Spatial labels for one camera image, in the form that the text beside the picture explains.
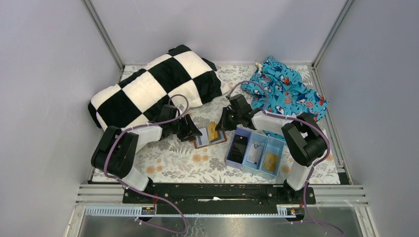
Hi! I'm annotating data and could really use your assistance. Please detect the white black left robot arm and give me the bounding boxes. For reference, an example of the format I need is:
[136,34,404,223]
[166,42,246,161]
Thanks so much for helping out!
[91,105,202,192]

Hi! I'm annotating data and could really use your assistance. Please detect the blue shark print cloth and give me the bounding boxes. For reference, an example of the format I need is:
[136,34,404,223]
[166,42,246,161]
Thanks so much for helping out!
[241,56,328,121]

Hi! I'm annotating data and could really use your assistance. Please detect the slotted grey cable duct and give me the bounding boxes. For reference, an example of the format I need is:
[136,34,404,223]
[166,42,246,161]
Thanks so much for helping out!
[84,204,304,218]

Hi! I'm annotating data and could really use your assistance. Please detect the purple blue card organizer box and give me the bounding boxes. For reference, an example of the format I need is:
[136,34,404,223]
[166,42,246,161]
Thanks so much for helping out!
[225,128,285,180]

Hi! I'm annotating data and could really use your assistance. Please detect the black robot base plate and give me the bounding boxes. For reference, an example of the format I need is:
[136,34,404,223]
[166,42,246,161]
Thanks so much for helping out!
[123,183,316,210]

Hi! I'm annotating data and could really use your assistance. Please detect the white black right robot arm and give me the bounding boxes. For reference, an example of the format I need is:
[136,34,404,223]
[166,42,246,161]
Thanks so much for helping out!
[216,94,331,191]

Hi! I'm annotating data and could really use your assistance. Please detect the black white checkered blanket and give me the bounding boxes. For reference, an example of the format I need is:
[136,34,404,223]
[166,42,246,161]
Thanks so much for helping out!
[87,44,230,130]

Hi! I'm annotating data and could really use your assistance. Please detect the grey credit card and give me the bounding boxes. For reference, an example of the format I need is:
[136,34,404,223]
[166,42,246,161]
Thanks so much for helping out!
[246,141,263,164]

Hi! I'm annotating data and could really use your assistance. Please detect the floral patterned table mat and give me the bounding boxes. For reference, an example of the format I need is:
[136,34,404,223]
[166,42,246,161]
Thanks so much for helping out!
[134,64,340,184]

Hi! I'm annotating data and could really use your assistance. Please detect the black card in purple slot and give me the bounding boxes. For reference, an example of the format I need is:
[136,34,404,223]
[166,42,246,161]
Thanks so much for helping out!
[227,148,245,164]

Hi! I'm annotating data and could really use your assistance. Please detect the gold credit card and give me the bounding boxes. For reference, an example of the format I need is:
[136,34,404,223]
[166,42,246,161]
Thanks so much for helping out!
[207,122,218,142]
[262,152,278,172]

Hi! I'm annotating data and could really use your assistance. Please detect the brown leather card holder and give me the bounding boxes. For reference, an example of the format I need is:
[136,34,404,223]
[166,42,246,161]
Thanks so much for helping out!
[192,128,227,149]

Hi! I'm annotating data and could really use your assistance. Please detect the aluminium frame rails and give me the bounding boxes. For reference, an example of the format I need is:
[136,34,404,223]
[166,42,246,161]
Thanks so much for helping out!
[64,0,380,237]

